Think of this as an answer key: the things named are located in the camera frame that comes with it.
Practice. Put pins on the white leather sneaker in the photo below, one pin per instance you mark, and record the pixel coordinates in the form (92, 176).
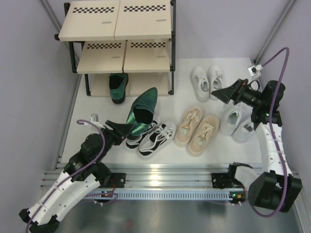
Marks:
(244, 131)
(231, 117)

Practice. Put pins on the beige lace sneaker right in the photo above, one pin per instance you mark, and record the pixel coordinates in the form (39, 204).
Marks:
(204, 133)

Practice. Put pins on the black beige shoe shelf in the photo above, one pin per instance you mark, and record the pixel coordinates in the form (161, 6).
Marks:
(132, 37)

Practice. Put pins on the aluminium frame post right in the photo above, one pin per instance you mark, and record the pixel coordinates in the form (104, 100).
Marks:
(289, 6)

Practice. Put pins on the black white sneaker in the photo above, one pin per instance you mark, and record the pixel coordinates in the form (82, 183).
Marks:
(158, 139)
(134, 144)

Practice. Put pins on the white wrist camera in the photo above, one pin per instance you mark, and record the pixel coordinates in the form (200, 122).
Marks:
(254, 71)
(95, 120)

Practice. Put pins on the beige lace sneaker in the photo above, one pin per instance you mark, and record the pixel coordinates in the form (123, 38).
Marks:
(190, 120)
(204, 133)

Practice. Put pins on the white grey sneaker right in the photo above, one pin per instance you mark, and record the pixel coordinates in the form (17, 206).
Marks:
(216, 79)

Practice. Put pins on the green loafer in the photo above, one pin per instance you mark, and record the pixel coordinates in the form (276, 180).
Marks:
(142, 112)
(117, 86)

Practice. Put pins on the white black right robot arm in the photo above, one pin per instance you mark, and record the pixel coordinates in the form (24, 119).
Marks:
(276, 188)

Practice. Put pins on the aluminium frame post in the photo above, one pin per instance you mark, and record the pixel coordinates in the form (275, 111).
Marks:
(289, 6)
(51, 14)

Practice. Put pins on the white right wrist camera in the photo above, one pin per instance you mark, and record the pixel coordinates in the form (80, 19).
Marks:
(254, 71)

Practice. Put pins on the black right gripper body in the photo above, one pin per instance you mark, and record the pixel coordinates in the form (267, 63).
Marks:
(248, 96)

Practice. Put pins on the white leather sneaker right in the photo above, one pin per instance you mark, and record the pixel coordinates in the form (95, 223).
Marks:
(244, 131)

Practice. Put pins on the white grey sneaker left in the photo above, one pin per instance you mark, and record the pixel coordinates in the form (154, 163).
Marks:
(200, 84)

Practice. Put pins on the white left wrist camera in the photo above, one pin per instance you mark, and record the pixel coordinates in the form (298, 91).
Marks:
(95, 120)

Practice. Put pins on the white leather sneaker left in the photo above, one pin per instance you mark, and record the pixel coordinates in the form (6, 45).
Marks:
(231, 117)

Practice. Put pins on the beige lace sneaker left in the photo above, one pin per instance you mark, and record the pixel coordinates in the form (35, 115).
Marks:
(190, 120)

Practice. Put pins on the white grey sneaker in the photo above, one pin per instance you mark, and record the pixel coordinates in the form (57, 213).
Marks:
(200, 84)
(216, 79)

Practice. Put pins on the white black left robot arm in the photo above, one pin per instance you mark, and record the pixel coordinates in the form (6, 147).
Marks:
(84, 172)

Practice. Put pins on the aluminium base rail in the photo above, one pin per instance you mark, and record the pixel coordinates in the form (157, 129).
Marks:
(167, 182)

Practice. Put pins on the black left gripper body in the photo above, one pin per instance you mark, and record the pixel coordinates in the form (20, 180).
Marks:
(111, 137)

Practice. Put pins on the aluminium frame post left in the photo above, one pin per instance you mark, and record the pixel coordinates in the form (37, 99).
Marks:
(51, 14)

